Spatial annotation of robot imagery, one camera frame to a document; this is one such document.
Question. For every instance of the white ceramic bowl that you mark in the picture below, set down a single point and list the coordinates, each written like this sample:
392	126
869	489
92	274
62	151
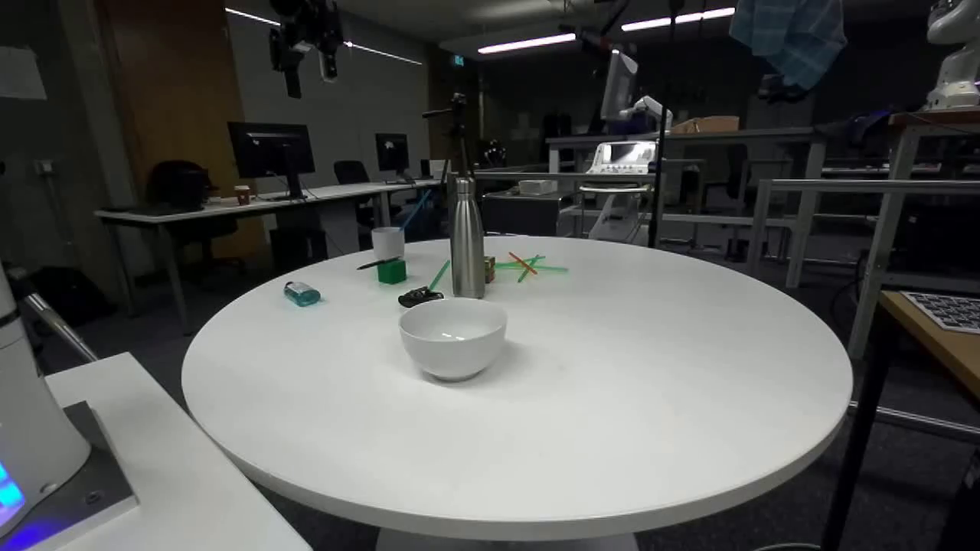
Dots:
454	337

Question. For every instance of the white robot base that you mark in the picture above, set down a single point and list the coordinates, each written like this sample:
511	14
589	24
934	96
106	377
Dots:
56	466

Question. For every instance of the green straw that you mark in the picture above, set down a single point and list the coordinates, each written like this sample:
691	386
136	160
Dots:
500	265

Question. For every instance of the rubiks cube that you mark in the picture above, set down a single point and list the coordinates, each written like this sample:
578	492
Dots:
489	271

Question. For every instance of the white medical cart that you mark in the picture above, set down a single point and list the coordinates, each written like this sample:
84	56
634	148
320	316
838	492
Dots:
623	163

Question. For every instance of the black computer monitor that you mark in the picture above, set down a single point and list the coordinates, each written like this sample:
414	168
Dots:
273	148

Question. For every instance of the stainless steel water bottle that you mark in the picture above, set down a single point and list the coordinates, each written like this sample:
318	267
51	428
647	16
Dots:
466	242

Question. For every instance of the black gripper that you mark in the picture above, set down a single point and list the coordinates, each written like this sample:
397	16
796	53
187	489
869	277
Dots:
304	25

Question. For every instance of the green block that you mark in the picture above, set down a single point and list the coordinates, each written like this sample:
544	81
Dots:
391	271

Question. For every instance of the long white desk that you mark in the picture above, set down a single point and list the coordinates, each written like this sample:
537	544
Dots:
332	208

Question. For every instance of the black folding multi-tool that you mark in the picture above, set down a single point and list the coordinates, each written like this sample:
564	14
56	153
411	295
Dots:
419	295

